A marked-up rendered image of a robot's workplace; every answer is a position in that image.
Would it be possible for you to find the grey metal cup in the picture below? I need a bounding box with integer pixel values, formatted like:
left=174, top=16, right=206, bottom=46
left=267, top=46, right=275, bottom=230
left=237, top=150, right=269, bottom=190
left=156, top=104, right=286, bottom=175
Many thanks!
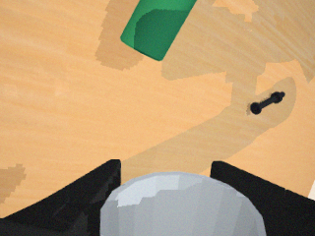
left=99, top=172, right=267, bottom=236

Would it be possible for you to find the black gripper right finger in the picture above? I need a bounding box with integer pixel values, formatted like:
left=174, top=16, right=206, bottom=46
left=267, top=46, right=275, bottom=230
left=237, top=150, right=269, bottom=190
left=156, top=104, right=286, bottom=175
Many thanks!
left=210, top=161, right=315, bottom=236

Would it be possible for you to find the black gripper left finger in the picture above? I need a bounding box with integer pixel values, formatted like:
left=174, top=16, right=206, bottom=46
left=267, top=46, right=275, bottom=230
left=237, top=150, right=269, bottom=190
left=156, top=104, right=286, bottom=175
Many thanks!
left=0, top=158, right=121, bottom=236

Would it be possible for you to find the black bolt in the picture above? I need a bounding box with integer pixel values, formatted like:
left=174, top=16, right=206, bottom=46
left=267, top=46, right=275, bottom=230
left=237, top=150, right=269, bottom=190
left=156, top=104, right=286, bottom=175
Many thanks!
left=251, top=91, right=284, bottom=115

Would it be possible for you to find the green cylinder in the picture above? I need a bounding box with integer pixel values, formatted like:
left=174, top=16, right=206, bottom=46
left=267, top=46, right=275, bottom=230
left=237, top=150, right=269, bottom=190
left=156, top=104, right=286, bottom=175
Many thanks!
left=121, top=0, right=197, bottom=62

